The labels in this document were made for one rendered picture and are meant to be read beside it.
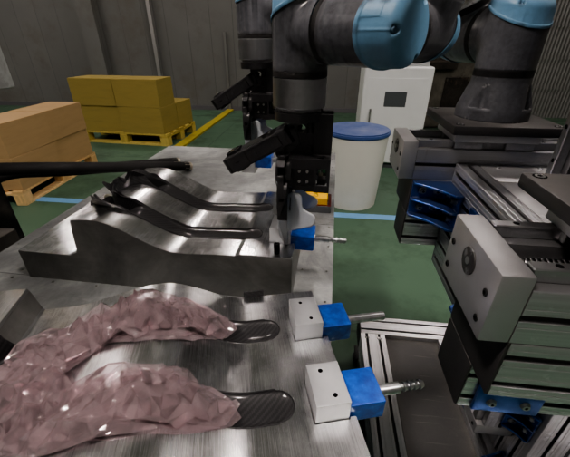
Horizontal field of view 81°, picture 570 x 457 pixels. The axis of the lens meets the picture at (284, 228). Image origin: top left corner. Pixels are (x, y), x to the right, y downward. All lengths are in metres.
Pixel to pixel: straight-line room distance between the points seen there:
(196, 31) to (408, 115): 4.44
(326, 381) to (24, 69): 8.63
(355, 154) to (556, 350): 2.17
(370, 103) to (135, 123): 2.87
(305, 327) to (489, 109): 0.62
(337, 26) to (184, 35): 6.63
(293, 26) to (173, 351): 0.40
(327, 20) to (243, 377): 0.41
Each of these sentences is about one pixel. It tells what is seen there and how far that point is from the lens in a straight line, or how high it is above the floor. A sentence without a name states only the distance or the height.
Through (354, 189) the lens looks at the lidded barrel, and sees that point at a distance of 2.64.
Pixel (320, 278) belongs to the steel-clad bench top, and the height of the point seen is 0.80.
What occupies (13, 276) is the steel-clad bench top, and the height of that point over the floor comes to 0.80.
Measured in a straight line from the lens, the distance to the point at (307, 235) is 0.57.
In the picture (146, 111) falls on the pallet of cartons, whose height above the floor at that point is 0.43.
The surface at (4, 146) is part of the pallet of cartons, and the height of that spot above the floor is 0.48.
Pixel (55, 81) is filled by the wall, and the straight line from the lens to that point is 8.43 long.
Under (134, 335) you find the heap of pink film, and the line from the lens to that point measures 0.43.
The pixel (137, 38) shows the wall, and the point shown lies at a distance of 7.38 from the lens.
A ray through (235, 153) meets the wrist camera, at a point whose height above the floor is 1.04.
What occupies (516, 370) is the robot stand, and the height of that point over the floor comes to 0.86.
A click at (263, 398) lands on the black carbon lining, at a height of 0.85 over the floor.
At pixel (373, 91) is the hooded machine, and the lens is 3.54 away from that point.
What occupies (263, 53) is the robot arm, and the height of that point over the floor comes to 1.17.
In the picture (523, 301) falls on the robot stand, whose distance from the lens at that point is 0.42.
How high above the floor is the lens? 1.19
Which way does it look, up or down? 30 degrees down
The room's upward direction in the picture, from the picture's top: straight up
